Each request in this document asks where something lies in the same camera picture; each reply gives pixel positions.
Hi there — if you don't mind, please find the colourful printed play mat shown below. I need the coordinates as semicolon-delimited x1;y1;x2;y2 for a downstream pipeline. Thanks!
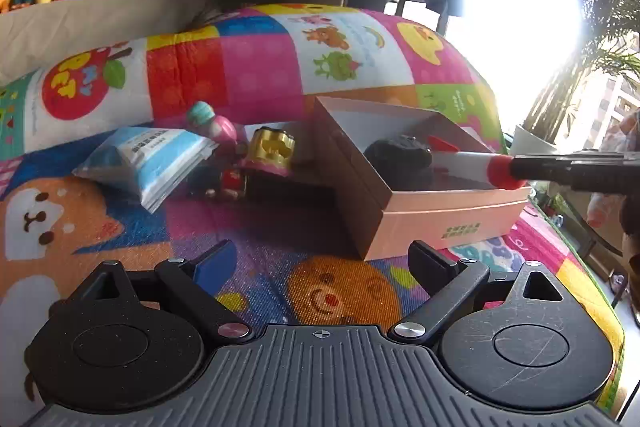
0;4;626;423

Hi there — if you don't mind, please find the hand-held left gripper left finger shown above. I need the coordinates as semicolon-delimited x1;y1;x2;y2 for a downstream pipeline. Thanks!
62;239;253;340

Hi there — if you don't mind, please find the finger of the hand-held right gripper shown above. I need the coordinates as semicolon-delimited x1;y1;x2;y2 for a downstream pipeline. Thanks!
510;151;640;195

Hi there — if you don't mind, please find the pink teal bottle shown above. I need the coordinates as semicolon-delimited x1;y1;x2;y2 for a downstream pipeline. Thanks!
186;101;240;158

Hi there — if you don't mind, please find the dark grey plush toy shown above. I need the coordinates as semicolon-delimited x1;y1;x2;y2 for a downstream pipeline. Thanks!
363;134;435;190

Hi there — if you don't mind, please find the blue and white tissue packet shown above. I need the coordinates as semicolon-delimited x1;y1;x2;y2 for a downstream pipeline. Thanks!
72;126;219;214

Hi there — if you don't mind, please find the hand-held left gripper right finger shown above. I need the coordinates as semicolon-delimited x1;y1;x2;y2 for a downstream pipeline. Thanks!
392;239;578;340

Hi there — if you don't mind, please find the palm plant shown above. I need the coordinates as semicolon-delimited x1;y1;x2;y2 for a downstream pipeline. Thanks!
522;0;640;142

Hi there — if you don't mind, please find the pink cardboard box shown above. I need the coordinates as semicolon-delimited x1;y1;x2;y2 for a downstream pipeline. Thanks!
312;96;533;262

